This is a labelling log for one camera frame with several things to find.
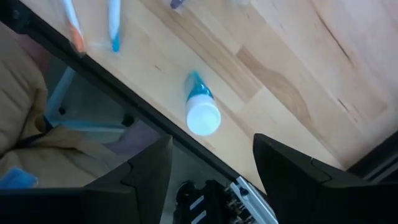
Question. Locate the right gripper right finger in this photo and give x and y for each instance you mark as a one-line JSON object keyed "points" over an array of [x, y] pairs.
{"points": [[311, 193]]}

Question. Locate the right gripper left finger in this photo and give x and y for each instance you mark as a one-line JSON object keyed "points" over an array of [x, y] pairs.
{"points": [[124, 193]]}

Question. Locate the blue toothbrush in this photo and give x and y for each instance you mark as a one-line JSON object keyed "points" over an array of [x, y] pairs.
{"points": [[114, 25]]}

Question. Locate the purple toothbrush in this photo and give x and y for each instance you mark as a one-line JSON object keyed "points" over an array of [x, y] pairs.
{"points": [[176, 3]]}

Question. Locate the black box with white labels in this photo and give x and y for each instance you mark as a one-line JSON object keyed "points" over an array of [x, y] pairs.
{"points": [[211, 202]]}

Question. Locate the blue cloth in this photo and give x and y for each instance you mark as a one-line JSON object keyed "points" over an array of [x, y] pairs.
{"points": [[15, 180]]}

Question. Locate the blue-grey chair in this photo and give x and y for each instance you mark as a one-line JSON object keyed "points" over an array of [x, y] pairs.
{"points": [[62, 93]]}

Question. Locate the person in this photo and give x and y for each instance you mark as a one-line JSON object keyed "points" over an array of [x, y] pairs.
{"points": [[21, 93]]}

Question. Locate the aluminium frame post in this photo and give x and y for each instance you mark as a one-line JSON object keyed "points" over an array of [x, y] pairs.
{"points": [[255, 202]]}

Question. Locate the black table frame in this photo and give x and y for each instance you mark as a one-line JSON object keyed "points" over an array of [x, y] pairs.
{"points": [[124, 93]]}

